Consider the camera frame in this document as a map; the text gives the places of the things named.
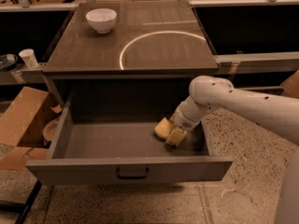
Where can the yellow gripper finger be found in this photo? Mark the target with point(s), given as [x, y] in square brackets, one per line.
[176, 137]

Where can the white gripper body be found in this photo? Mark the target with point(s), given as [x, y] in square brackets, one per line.
[183, 120]

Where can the yellow wavy sponge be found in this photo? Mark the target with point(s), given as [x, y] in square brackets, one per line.
[164, 128]

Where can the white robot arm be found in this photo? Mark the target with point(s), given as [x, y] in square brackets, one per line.
[277, 114]

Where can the dark wooden counter cabinet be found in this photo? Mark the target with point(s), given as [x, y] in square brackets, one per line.
[150, 38]

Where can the grey open top drawer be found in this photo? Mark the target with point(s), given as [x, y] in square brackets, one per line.
[95, 137]

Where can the round wooden disc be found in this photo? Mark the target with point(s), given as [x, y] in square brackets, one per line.
[50, 129]

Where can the white ceramic bowl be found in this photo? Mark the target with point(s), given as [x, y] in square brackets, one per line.
[102, 20]

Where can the brown cardboard box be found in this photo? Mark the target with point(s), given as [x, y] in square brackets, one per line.
[22, 126]

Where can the white paper cup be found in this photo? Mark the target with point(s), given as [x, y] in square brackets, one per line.
[28, 56]

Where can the dark round plate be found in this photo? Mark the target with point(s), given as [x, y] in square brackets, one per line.
[8, 62]

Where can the black drawer handle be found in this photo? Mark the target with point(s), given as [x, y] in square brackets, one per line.
[126, 174]

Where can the grey metal shelf rail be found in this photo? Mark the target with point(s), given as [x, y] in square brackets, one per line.
[273, 62]

